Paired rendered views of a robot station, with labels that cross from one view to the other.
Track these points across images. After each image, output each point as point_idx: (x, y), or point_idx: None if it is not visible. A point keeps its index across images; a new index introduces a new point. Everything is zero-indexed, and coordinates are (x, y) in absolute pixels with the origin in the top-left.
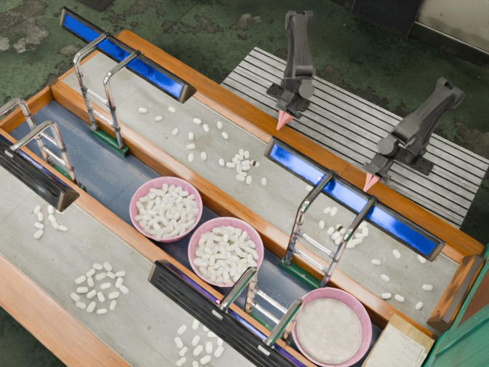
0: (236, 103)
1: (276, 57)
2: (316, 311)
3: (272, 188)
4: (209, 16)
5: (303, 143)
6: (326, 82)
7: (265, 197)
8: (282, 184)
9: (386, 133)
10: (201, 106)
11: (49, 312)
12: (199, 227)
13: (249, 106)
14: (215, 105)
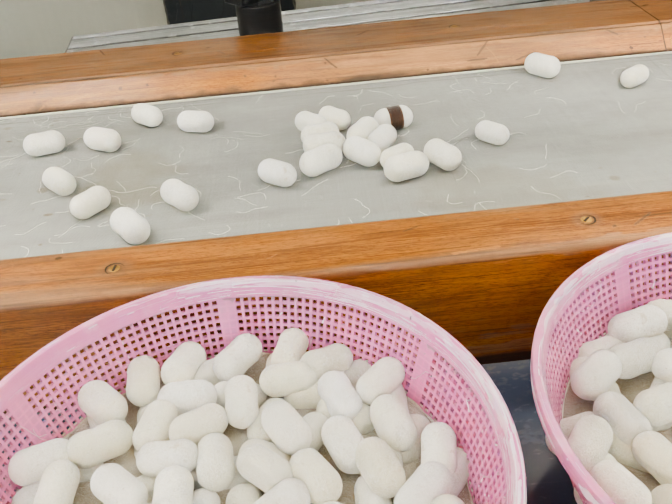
0: (148, 55)
1: (150, 27)
2: None
3: (540, 137)
4: None
5: (459, 23)
6: (315, 9)
7: (564, 165)
8: (550, 116)
9: (550, 2)
10: (26, 121)
11: None
12: (545, 399)
13: (198, 44)
14: (78, 87)
